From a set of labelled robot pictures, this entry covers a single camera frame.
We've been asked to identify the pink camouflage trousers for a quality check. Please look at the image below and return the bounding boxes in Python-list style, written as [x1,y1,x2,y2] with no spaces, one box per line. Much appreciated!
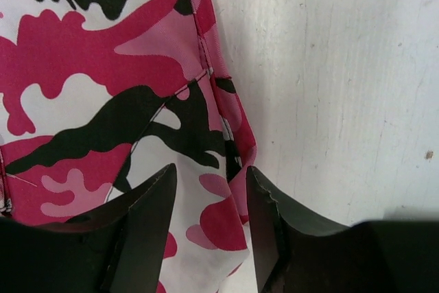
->
[1,0,257,292]

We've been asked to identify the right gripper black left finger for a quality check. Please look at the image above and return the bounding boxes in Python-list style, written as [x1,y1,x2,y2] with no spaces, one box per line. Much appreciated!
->
[1,163,177,293]

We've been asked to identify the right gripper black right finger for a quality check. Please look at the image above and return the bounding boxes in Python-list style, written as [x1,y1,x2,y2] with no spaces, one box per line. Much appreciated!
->
[246,166,438,292]

